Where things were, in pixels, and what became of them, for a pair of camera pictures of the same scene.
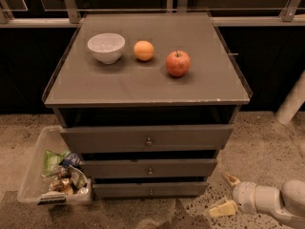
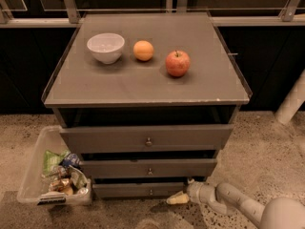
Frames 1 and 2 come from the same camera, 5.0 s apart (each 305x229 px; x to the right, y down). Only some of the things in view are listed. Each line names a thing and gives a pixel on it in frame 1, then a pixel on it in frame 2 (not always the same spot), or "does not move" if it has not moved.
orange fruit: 144,51 does not move
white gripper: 243,193 to 196,192
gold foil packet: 63,185 does not move
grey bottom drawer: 150,189 does not move
